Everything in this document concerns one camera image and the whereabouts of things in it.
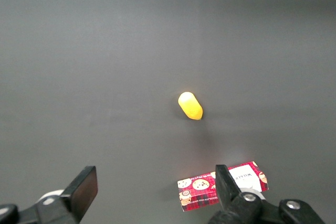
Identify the yellow lemon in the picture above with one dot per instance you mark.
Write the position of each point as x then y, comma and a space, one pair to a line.
190, 106

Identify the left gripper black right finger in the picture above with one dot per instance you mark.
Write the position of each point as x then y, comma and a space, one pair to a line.
225, 190

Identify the dark grey table mat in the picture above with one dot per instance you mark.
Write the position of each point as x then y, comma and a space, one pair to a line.
105, 51

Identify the red plaid cookie box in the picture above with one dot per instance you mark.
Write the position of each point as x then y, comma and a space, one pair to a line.
199, 185

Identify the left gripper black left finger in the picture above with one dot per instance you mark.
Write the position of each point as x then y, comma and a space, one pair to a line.
84, 190

